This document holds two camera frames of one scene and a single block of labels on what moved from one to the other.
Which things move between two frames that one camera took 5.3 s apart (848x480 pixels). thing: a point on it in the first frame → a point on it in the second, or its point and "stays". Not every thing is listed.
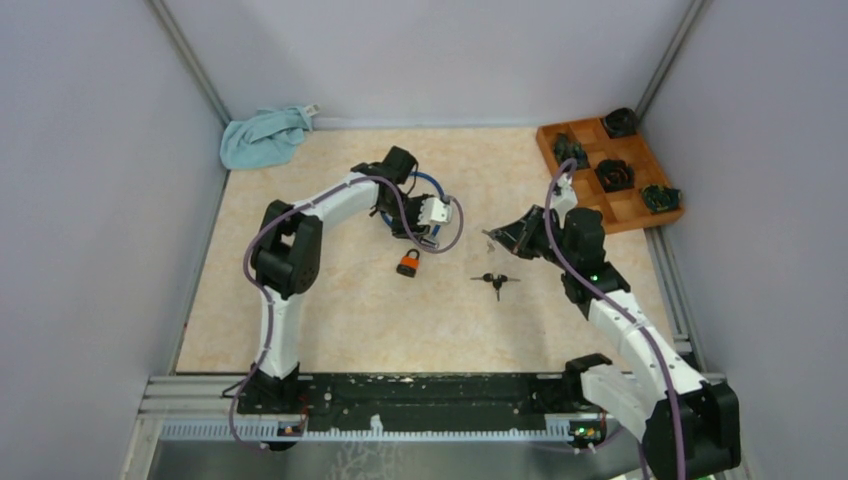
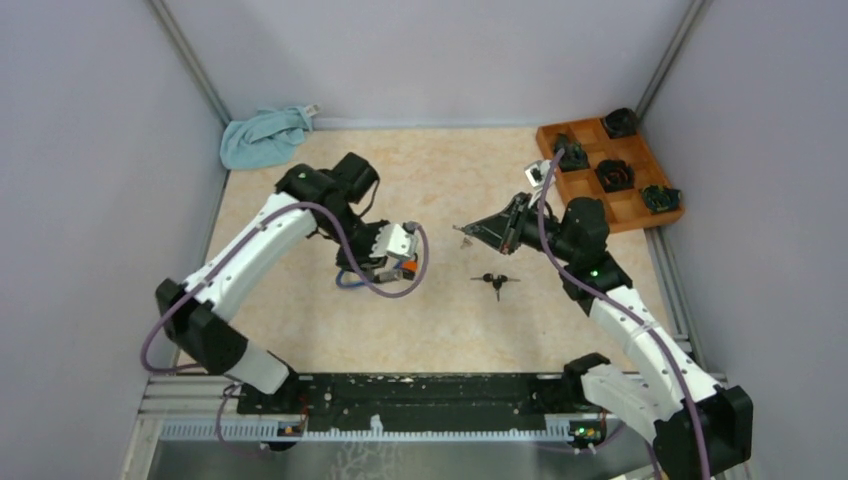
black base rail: [411, 400] stays
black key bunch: [496, 281] stays
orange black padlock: [409, 263] stays
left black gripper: [400, 229] → [364, 258]
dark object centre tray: [615, 175] stays
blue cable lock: [429, 241] → [343, 284]
